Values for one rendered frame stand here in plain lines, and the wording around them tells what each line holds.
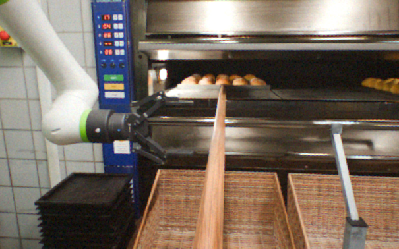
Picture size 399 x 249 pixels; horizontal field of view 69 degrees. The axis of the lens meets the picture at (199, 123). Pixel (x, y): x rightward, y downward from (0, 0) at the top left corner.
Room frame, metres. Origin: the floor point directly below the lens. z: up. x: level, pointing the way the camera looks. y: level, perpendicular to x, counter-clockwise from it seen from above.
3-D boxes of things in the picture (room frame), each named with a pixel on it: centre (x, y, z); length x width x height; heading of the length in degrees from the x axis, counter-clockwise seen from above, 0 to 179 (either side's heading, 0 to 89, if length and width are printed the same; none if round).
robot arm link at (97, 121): (0.77, 0.26, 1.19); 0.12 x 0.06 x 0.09; 175
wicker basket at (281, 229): (1.04, -0.06, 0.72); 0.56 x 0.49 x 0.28; 86
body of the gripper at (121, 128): (0.76, 0.18, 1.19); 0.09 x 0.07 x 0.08; 85
